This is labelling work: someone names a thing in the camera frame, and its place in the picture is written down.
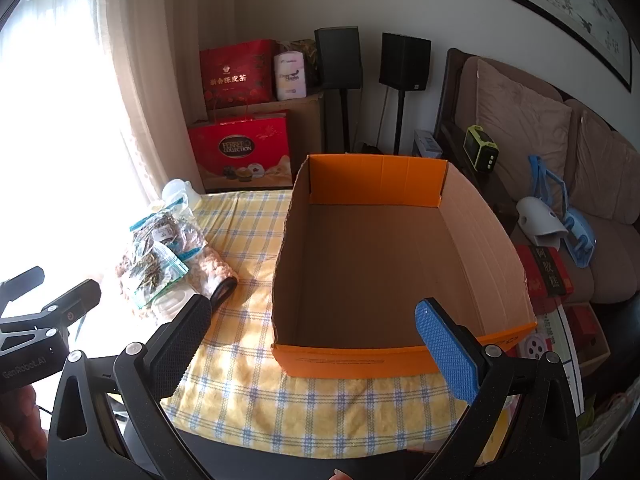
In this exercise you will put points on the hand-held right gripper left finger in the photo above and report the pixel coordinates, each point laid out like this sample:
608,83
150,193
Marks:
180,345

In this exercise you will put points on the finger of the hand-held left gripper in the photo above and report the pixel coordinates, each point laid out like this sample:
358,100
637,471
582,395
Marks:
25,282
70,305

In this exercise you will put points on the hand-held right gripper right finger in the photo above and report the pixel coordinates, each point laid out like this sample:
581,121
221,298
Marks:
445,355

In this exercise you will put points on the pink floral plush cover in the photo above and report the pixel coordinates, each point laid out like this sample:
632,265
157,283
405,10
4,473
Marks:
212,275

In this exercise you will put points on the orange cardboard box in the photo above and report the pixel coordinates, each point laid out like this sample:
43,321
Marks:
380,260

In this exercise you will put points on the person's left hand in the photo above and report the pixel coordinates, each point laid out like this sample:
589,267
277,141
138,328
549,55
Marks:
22,410

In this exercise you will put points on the clear dried herb packet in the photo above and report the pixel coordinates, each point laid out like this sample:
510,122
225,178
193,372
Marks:
150,275
170,230

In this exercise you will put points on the yellow checked cloth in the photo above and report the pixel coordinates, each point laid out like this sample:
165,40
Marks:
260,385

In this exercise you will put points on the red black gift box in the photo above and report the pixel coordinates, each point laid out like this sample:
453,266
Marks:
542,275

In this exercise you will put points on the open box with red item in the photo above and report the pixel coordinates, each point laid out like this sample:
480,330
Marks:
587,335

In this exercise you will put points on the white plastic bottle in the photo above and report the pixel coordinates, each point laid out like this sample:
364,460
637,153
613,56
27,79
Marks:
180,192

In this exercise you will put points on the white plastic massager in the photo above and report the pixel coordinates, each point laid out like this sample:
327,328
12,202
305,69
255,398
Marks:
537,220

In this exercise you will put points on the white paper bags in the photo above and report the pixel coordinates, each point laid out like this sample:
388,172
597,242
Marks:
605,425

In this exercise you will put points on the brown sofa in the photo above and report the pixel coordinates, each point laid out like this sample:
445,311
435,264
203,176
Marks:
600,260

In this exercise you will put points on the red gift bag pastry picture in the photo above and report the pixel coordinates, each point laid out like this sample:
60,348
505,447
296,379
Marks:
240,150

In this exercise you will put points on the green black portable device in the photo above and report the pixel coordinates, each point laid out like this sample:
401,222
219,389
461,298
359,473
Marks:
481,149

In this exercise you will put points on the white printed box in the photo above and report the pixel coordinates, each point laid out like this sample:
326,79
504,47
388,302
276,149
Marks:
427,142

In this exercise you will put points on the small beige cushion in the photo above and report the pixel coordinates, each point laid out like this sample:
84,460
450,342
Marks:
610,170

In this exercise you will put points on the large beige cushion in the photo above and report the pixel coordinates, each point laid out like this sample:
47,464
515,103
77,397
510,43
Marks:
520,115

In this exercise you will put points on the brown cardboard box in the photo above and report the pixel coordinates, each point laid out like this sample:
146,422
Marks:
306,125

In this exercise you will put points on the white sheer curtain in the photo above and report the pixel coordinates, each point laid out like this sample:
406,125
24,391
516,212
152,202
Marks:
150,60

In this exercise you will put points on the red gift bag gold print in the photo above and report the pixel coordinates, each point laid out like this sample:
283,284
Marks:
237,72

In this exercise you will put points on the white purple packet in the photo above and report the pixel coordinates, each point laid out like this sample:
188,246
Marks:
290,77

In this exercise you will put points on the black speaker with stand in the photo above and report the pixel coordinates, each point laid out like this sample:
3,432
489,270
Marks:
405,60
337,57

